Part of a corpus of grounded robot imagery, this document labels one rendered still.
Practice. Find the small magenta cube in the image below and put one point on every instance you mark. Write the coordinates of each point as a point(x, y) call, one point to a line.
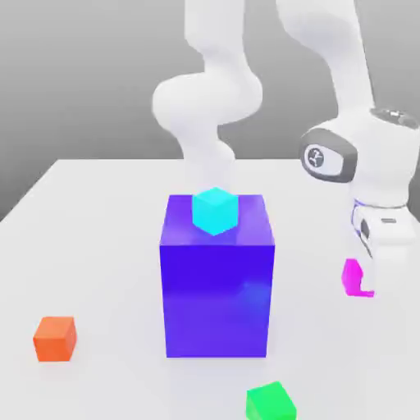
point(351, 275)

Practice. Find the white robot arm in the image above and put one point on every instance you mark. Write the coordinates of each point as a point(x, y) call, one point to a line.
point(210, 98)

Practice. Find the small orange cube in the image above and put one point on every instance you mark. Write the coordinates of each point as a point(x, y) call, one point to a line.
point(54, 339)

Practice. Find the small green cube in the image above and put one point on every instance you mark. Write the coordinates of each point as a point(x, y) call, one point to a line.
point(269, 403)

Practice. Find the large blue box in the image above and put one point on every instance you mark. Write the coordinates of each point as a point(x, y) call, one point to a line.
point(216, 295)

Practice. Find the small cyan cube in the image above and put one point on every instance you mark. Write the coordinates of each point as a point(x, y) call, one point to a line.
point(215, 213)

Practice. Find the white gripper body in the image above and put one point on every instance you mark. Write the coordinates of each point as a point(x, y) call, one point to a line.
point(395, 234)

